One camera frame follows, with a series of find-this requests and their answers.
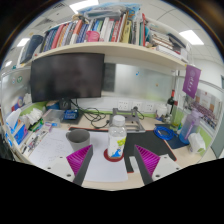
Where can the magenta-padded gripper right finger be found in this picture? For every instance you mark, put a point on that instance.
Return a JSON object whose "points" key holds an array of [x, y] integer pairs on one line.
{"points": [[166, 166]]}

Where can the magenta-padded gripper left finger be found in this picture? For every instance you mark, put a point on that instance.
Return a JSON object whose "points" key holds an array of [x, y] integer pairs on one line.
{"points": [[63, 168]]}

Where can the clear plastic water bottle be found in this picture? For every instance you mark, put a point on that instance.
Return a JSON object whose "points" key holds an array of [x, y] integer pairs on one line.
{"points": [[116, 140]]}

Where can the white paper with handwriting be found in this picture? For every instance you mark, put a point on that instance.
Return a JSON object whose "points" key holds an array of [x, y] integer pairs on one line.
{"points": [[50, 148]]}

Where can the dark blue mouse pad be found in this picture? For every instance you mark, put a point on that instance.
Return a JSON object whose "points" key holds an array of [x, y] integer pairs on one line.
{"points": [[176, 141]]}

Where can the grey cup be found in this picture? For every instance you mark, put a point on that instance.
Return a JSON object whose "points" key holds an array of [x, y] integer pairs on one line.
{"points": [[78, 140]]}

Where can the white plastic jug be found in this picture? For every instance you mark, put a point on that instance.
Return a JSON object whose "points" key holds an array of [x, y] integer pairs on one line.
{"points": [[196, 143]]}

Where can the large blank white paper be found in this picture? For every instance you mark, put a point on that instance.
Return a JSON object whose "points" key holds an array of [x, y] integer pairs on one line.
{"points": [[106, 170]]}

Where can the translucent purple drink bottle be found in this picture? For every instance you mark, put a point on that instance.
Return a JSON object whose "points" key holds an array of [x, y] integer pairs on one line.
{"points": [[190, 128]]}

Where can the clear plastic box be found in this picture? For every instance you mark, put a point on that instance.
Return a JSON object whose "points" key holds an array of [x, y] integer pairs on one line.
{"points": [[53, 117]]}

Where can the small blue electronic device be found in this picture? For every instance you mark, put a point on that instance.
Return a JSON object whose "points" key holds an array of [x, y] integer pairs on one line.
{"points": [[71, 115]]}

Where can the small white container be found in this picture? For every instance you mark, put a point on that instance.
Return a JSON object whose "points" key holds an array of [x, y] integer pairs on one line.
{"points": [[161, 111]]}

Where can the blue tissue box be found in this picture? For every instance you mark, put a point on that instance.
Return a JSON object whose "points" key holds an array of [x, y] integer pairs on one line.
{"points": [[18, 131]]}

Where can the pile of white tissues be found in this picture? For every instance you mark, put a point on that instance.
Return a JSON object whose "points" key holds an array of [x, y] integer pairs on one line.
{"points": [[34, 116]]}

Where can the dark wine bottle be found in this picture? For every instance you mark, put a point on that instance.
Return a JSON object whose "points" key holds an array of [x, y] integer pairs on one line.
{"points": [[171, 103]]}

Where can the purple hanging banner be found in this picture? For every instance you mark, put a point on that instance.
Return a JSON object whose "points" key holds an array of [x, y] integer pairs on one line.
{"points": [[191, 81]]}

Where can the black computer monitor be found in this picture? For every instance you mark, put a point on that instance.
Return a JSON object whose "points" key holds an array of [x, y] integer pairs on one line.
{"points": [[66, 78]]}

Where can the wooden shelf with books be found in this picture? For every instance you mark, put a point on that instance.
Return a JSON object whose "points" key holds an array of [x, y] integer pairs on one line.
{"points": [[116, 50]]}

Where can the white wall sockets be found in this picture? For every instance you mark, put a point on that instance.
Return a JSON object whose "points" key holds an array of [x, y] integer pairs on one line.
{"points": [[136, 106]]}

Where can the wall poster with photo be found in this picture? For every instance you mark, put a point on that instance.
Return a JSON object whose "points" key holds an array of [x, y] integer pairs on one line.
{"points": [[208, 106]]}

